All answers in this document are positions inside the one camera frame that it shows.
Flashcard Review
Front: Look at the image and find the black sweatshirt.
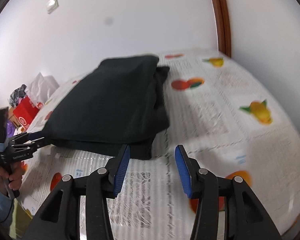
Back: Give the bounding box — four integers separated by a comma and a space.
42, 55, 170, 160

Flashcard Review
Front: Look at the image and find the blue sleeve forearm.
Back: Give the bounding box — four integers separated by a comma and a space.
0, 192, 14, 232

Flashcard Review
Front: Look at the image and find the person's left hand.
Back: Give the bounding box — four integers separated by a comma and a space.
0, 161, 24, 196

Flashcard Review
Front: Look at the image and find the green bed cover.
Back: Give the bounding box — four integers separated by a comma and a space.
9, 199, 33, 239

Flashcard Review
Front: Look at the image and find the red paper bag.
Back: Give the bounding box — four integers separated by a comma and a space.
13, 96, 44, 130

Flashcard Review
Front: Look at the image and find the plaid cloth in bag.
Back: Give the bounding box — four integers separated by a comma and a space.
9, 84, 27, 108

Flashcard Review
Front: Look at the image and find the white plastic bag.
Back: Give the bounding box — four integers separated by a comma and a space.
25, 73, 59, 105

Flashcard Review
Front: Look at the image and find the fruit print table cover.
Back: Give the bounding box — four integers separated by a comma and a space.
16, 48, 300, 240

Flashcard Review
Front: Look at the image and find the white wall switch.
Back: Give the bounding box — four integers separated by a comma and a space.
46, 0, 59, 14

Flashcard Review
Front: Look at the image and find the brown wooden door frame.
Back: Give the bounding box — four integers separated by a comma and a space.
212, 0, 232, 57

